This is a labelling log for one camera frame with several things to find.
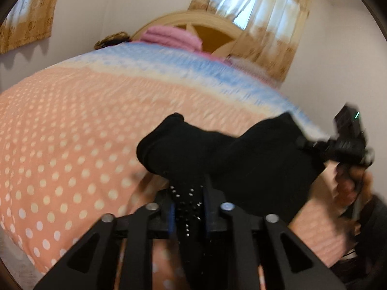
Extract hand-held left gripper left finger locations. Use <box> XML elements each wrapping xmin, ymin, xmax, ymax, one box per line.
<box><xmin>33</xmin><ymin>187</ymin><xmax>182</xmax><ymax>290</ymax></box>

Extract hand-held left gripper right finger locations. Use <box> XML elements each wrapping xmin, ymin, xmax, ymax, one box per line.
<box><xmin>201</xmin><ymin>175</ymin><xmax>345</xmax><ymax>290</ymax></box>

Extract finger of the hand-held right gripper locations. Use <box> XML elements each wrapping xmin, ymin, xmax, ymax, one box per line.
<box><xmin>295</xmin><ymin>136</ymin><xmax>330</xmax><ymax>158</ymax></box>

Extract black pants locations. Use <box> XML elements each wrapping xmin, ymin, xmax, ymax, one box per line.
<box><xmin>136</xmin><ymin>112</ymin><xmax>325</xmax><ymax>290</ymax></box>

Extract person's right forearm black sleeve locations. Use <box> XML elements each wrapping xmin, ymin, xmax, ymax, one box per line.
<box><xmin>358</xmin><ymin>195</ymin><xmax>387</xmax><ymax>245</ymax></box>

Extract person's right hand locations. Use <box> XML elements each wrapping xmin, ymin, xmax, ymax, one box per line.
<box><xmin>334</xmin><ymin>164</ymin><xmax>375</xmax><ymax>216</ymax></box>

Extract beige patterned curtain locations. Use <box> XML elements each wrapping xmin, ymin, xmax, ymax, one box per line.
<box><xmin>187</xmin><ymin>0</ymin><xmax>313</xmax><ymax>81</ymax></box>
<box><xmin>0</xmin><ymin>0</ymin><xmax>66</xmax><ymax>54</ymax></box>

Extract peach polka dot bedspread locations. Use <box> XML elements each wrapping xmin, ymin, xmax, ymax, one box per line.
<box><xmin>0</xmin><ymin>41</ymin><xmax>363</xmax><ymax>290</ymax></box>

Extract cream wooden headboard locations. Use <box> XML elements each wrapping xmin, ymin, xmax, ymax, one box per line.
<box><xmin>131</xmin><ymin>10</ymin><xmax>251</xmax><ymax>61</ymax></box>

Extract pink folded blanket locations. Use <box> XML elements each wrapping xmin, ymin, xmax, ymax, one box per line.
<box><xmin>141</xmin><ymin>26</ymin><xmax>204</xmax><ymax>51</ymax></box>

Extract brown fuzzy object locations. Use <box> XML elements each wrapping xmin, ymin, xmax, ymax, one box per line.
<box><xmin>94</xmin><ymin>31</ymin><xmax>132</xmax><ymax>50</ymax></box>

